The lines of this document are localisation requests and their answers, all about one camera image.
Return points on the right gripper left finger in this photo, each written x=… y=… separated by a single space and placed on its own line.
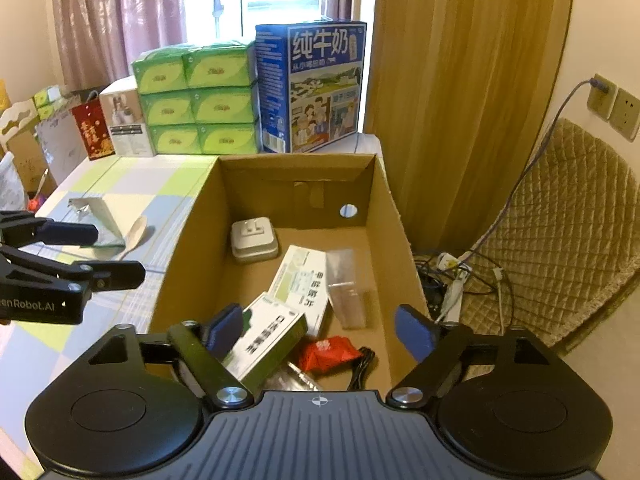
x=203 y=354

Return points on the green tissue box pack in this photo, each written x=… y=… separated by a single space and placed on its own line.
x=200 y=100

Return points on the brown cardboard box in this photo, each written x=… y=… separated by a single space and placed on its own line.
x=318 y=232

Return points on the white power adapter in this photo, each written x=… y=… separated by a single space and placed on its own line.
x=254 y=240

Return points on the wall power socket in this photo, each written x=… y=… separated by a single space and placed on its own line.
x=601 y=97

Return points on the red candy packet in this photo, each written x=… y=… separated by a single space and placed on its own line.
x=321 y=356

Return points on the beige plastic spoon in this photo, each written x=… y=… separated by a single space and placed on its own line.
x=134 y=236

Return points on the silver foil pouch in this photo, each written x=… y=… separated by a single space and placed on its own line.
x=94 y=211

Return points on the blue milk carton box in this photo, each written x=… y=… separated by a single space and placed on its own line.
x=309 y=81

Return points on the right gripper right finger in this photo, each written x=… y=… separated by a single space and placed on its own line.
x=438 y=350

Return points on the white blue medicine box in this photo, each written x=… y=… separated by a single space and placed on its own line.
x=300 y=283

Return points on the pink curtain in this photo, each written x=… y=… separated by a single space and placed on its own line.
x=98 y=40

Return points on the clear plastic lid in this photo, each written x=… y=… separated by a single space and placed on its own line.
x=350 y=299

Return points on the brown carton with white handle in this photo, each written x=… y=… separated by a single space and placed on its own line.
x=18 y=136

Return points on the white power strip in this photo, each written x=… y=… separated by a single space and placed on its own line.
x=450 y=310

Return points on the clear plastic bag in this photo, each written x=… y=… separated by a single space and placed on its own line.
x=12 y=193

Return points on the red gift envelope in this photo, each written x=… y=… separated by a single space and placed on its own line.
x=93 y=130

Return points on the green white oral box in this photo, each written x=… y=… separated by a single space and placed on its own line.
x=271 y=331

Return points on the white product box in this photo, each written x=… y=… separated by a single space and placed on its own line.
x=125 y=122

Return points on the quilted chair cushion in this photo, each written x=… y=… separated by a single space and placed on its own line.
x=568 y=244

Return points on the clear plastic container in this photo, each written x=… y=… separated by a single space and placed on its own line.
x=288 y=377

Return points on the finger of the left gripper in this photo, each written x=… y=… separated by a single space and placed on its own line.
x=20 y=268
x=22 y=228

